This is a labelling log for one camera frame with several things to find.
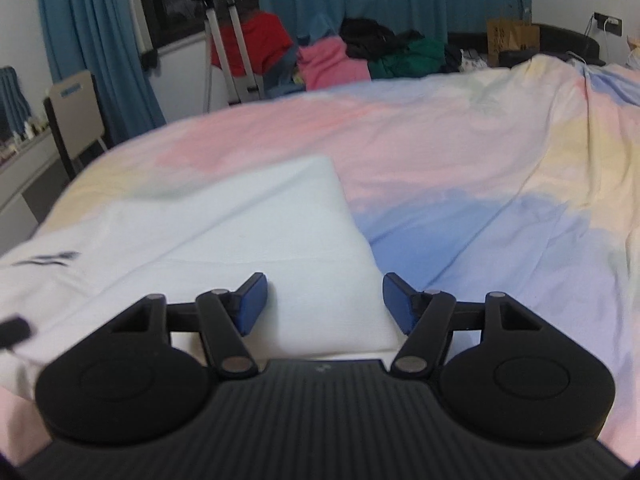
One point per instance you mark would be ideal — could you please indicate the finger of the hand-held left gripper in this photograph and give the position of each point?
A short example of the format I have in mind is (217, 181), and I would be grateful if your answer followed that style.
(15, 331)

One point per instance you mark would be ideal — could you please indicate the white dresser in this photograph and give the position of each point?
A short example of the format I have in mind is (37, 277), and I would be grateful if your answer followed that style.
(20, 170)

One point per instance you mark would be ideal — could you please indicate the pastel rainbow bed sheet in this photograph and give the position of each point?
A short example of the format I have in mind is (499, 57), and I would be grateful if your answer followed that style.
(475, 160)

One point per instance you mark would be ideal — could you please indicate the green garment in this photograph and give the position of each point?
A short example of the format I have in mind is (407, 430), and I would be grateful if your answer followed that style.
(410, 57)

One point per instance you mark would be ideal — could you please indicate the black garment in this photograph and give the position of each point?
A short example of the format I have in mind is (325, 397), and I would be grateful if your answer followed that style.
(367, 35)

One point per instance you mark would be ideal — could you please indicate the black headboard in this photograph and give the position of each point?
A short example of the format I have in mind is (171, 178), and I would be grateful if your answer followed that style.
(560, 42)

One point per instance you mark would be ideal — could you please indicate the pink garment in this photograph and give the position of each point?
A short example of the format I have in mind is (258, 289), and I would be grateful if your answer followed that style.
(330, 62)

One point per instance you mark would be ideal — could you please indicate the wall power outlet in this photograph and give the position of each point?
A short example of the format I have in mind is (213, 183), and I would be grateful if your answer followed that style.
(607, 22)

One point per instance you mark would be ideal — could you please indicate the red garment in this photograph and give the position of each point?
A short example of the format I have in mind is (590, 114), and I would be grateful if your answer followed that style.
(255, 42)

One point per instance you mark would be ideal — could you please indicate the white patterned cloth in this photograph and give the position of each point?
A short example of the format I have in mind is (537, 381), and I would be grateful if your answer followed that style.
(472, 58)

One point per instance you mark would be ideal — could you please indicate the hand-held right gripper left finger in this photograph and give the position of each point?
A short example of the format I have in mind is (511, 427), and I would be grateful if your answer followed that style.
(252, 300)

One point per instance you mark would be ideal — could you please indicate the beige folding chair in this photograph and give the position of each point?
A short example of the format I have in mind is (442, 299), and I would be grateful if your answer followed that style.
(75, 115)

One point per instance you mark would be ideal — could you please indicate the white garment with dark print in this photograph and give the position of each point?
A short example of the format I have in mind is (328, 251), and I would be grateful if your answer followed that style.
(210, 240)

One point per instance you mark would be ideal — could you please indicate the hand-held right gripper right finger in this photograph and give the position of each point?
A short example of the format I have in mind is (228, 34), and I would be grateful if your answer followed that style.
(397, 300)

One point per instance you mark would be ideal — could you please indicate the brown cardboard box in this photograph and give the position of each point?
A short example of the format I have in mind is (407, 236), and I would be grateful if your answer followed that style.
(512, 35)

